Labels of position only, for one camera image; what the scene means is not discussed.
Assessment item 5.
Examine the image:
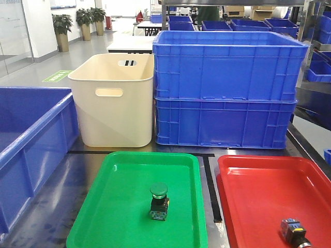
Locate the green plastic tray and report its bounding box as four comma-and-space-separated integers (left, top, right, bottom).
66, 151, 208, 247

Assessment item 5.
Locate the red plastic tray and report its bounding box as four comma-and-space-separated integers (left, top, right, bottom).
216, 155, 330, 247

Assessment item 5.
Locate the blue stacked crate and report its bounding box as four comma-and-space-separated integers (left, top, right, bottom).
155, 98, 297, 149
153, 30, 308, 101

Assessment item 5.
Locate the cream plastic storage basket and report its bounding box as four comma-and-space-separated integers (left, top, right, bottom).
68, 53, 154, 147

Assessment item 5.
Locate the potted plant gold pot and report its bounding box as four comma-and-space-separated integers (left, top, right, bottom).
52, 14, 72, 52

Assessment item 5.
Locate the blue stacked crate top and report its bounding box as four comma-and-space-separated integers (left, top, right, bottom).
153, 30, 308, 101

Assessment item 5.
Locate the blue stacked crate bottom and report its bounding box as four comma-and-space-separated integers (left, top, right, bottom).
155, 98, 297, 149

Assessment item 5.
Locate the blue bin beside trays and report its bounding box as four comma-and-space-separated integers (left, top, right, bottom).
1, 87, 79, 238

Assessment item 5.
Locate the green push button switch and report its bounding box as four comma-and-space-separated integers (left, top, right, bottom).
149, 182, 170, 221

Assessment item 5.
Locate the red push button switch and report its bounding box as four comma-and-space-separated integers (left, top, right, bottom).
281, 218, 312, 247

